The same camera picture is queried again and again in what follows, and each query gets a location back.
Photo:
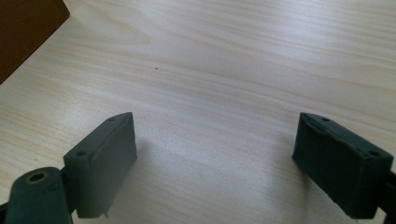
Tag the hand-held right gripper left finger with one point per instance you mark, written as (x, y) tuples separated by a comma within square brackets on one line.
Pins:
[(99, 165)]

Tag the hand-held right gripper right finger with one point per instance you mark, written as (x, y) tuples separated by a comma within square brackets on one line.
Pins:
[(339, 165)]

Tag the brown wooden box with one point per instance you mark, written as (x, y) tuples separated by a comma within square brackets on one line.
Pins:
[(25, 34)]

